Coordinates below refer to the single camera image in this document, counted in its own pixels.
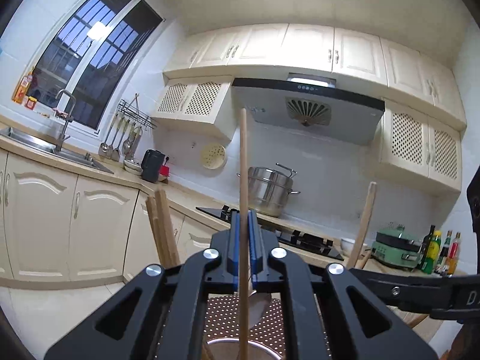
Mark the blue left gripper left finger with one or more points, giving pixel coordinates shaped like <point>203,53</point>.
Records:
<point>235,248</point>

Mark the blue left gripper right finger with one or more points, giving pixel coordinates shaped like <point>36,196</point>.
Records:
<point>255,246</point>

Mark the metal spoon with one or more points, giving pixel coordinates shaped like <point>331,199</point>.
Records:
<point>258,305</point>

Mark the black gas stove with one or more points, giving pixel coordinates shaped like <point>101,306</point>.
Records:
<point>300,240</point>

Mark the stainless steel stock pot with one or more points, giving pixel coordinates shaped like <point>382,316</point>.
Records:
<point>269,189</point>

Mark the green bottle yellow cap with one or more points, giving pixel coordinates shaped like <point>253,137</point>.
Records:
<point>432,252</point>

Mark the dark oil bottle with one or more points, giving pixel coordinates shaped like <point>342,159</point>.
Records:
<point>424,247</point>

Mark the round bamboo steamer lid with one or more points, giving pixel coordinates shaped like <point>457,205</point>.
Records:
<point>213,156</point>

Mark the green electric cooker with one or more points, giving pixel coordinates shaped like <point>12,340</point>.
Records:
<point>394,247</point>

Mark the white bowl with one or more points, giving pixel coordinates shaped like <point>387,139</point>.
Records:
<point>347,245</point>

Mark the black kettle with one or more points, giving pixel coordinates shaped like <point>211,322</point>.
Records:
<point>151,164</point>

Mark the black range hood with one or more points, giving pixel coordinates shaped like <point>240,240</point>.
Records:
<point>309,108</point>

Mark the hanging utensil rack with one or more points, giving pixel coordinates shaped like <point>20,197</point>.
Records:
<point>125,131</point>

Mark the upper cream cabinets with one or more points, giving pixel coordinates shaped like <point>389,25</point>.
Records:
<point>326,81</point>

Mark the cream cabinets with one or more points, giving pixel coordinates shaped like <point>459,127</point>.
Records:
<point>59,228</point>
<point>326,81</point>

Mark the lower cream cabinets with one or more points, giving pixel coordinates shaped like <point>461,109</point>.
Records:
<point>59,228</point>

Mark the steel faucet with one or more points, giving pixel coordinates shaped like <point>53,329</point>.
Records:
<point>67,119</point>

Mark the window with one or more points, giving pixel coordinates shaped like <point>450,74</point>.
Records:
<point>85,61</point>

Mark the steel sink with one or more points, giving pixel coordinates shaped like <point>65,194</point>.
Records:
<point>45,147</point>

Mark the orange bottle on windowsill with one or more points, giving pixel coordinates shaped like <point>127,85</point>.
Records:
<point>22,88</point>

